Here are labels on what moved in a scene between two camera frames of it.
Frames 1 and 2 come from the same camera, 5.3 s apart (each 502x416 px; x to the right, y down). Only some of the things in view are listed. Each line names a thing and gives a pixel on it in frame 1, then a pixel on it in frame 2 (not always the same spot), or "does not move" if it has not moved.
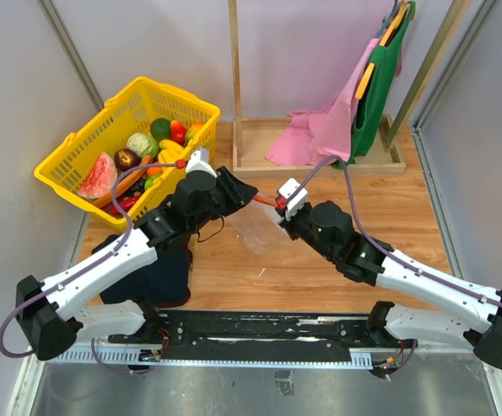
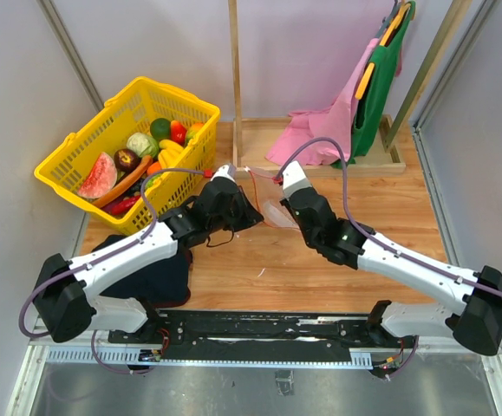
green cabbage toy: (142, 144) does not move
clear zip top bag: (260, 228) → (268, 194)
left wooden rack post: (234, 25) does not move
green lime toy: (160, 128) does not move
